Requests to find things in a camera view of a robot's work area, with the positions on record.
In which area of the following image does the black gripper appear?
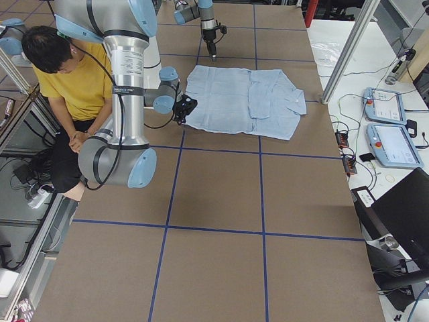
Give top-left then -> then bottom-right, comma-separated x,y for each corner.
202,28 -> 217,62
174,95 -> 198,125

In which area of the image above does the white power strip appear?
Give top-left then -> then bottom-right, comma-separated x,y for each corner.
27,186 -> 55,209

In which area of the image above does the person in yellow shirt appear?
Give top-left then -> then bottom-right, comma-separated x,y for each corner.
21,25 -> 112,201

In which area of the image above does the orange circuit board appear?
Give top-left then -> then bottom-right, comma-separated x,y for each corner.
335,131 -> 350,148
342,155 -> 357,177

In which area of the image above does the clear plastic bag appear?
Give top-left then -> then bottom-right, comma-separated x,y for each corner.
310,40 -> 343,68

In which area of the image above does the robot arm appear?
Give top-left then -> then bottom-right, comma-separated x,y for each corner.
54,1 -> 197,188
174,0 -> 227,61

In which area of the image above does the light blue button-up shirt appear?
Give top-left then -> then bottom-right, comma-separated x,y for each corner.
186,65 -> 307,140

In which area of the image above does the blue teach pendant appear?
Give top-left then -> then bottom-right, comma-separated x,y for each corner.
366,123 -> 424,169
363,87 -> 407,125

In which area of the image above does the upper blue teach pendant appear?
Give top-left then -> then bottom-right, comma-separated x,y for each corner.
363,87 -> 407,125

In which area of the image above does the lower blue teach pendant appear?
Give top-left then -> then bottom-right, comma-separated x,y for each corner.
366,123 -> 424,169

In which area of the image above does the aluminium frame post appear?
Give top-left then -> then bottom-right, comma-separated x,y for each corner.
320,0 -> 380,105

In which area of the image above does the brown paper table cover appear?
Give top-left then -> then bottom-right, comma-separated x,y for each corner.
34,4 -> 384,321

